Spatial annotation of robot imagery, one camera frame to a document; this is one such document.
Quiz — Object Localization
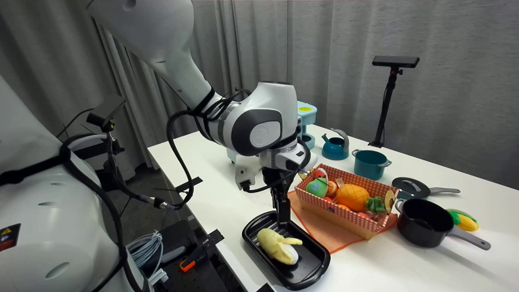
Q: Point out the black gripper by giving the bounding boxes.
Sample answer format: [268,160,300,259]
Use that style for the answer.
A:
[263,162,300,225]

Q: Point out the yellow banana toy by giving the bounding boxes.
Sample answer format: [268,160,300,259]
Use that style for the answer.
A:
[255,225,305,266]

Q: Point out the green plush toy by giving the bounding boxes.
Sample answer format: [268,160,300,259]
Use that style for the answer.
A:
[305,177,331,199]

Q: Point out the orange toy basket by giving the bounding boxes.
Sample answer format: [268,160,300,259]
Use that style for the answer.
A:
[293,162,402,241]

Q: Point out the black ridged tray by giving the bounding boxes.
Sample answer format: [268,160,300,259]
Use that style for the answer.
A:
[240,209,332,290]

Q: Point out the orange pineapple toy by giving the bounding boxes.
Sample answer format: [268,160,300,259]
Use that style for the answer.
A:
[332,181,388,216]

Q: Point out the teal toy pot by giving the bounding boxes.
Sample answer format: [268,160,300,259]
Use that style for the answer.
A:
[352,149,392,181]

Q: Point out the brown fruit slice toy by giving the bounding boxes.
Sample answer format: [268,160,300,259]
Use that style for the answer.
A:
[381,185,401,216]

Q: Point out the yellow corn toy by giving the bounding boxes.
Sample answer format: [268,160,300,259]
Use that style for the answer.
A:
[446,207,480,233]

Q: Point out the orange cloth mat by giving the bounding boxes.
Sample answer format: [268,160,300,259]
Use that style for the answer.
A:
[282,190,370,256]

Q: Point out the light blue toaster oven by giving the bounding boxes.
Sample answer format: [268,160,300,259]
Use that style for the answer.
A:
[224,100,319,164]

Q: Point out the orange clamp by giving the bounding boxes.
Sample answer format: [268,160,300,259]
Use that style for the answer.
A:
[178,258,198,274]

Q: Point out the grey curtain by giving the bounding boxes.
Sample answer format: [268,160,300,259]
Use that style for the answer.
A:
[0,0,519,191]

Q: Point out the black robot mount platform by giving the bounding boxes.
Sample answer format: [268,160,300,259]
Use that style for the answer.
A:
[123,160,245,292]

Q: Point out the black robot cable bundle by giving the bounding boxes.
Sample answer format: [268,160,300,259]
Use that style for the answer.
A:
[55,87,250,212]

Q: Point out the small frying pan grey handle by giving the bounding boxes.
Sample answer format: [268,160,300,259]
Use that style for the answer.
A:
[391,175,462,201]

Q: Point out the black saucepan grey handle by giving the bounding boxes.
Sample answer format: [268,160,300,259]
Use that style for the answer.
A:
[396,198,493,251]

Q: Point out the pale blue cable coil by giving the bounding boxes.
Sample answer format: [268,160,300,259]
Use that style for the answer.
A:
[126,230,170,289]

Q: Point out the black camera stand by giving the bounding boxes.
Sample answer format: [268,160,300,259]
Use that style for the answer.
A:
[368,53,422,149]

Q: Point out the black bracket post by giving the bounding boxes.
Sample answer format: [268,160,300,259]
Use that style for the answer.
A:
[84,110,126,191]

